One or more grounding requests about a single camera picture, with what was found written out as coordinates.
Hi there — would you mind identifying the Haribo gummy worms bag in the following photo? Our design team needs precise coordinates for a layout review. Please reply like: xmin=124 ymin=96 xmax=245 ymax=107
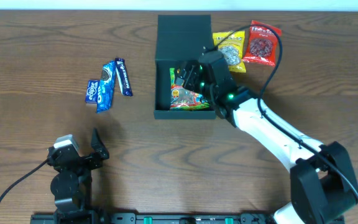
xmin=170 ymin=68 xmax=209 ymax=111

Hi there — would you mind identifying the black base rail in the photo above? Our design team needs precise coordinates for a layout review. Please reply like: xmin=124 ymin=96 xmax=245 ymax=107
xmin=30 ymin=213 xmax=302 ymax=224

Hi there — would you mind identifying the yellow Hacks candy bag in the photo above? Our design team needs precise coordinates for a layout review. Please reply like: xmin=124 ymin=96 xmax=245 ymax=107
xmin=213 ymin=30 xmax=246 ymax=73

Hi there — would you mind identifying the dark green open box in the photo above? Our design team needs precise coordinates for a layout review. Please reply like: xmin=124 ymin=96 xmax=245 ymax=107
xmin=154 ymin=15 xmax=216 ymax=119

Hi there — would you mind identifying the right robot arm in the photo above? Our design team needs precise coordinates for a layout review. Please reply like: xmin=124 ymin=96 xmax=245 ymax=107
xmin=171 ymin=50 xmax=358 ymax=223

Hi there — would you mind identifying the red Hacks candy bag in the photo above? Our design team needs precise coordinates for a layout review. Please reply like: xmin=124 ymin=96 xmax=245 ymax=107
xmin=242 ymin=20 xmax=282 ymax=67

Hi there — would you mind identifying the blue Oreo cookie pack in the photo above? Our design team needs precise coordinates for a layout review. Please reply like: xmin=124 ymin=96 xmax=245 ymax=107
xmin=96 ymin=60 xmax=116 ymax=113

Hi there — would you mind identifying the blue Eclipse mint tin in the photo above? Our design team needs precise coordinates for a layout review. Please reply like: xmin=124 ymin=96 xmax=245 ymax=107
xmin=85 ymin=80 xmax=99 ymax=104

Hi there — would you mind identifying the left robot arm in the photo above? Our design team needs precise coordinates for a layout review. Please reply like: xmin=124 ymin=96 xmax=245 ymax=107
xmin=47 ymin=129 xmax=111 ymax=223

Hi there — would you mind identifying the Dairy Milk chocolate bar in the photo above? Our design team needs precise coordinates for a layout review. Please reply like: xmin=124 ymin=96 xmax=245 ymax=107
xmin=115 ymin=58 xmax=133 ymax=96

